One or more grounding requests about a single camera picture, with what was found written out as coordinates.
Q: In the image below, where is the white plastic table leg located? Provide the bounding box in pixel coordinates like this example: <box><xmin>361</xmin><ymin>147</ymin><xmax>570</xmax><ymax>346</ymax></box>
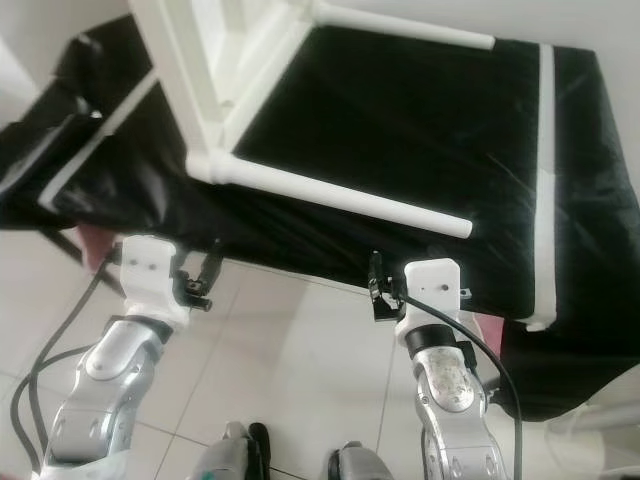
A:
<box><xmin>190</xmin><ymin>150</ymin><xmax>474</xmax><ymax>239</ymax></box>
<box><xmin>310</xmin><ymin>0</ymin><xmax>498</xmax><ymax>51</ymax></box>

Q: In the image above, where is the white plastic table top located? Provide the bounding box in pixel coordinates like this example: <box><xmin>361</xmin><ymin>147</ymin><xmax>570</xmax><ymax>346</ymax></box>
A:
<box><xmin>128</xmin><ymin>0</ymin><xmax>321</xmax><ymax>186</ymax></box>

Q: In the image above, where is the pink table cover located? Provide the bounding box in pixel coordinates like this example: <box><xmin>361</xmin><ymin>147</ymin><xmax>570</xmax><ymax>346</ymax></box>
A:
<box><xmin>75</xmin><ymin>225</ymin><xmax>111</xmax><ymax>271</ymax></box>

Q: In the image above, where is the black metal table leg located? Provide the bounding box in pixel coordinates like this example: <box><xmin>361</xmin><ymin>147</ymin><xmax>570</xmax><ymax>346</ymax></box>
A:
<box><xmin>40</xmin><ymin>230</ymin><xmax>101</xmax><ymax>296</ymax></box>

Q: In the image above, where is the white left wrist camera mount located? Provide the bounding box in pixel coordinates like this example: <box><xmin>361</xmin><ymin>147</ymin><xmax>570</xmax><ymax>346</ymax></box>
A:
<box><xmin>120</xmin><ymin>235</ymin><xmax>191</xmax><ymax>329</ymax></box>

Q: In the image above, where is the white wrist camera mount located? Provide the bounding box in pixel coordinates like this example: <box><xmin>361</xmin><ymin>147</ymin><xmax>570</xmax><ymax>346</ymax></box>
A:
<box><xmin>120</xmin><ymin>235</ymin><xmax>191</xmax><ymax>329</ymax></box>
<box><xmin>395</xmin><ymin>258</ymin><xmax>463</xmax><ymax>346</ymax></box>

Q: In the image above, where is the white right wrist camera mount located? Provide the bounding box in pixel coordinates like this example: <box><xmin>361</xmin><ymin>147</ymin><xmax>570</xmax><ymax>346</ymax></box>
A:
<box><xmin>395</xmin><ymin>258</ymin><xmax>463</xmax><ymax>346</ymax></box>

